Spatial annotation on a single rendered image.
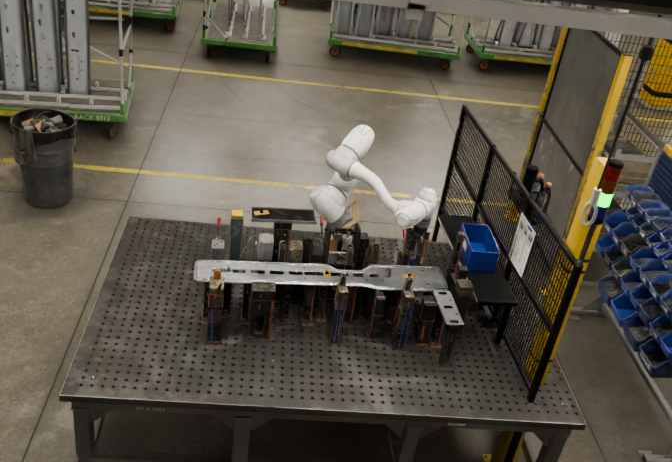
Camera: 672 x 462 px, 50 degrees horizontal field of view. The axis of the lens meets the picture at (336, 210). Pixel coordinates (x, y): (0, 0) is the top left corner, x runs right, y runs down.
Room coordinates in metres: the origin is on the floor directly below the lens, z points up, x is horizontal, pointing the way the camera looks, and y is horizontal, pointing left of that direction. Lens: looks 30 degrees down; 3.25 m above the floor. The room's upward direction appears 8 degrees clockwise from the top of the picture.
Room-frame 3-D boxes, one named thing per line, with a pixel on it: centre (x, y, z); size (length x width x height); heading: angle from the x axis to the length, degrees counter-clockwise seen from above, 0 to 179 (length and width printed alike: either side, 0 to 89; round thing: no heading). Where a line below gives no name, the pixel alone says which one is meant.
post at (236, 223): (3.45, 0.55, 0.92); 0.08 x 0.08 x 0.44; 11
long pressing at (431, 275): (3.20, 0.02, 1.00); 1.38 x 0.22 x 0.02; 101
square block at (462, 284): (3.23, -0.75, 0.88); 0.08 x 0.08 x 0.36; 11
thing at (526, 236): (3.32, -1.02, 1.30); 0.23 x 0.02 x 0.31; 11
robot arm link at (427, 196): (3.30, -0.45, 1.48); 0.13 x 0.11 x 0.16; 148
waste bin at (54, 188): (5.15, 2.41, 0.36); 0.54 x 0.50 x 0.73; 7
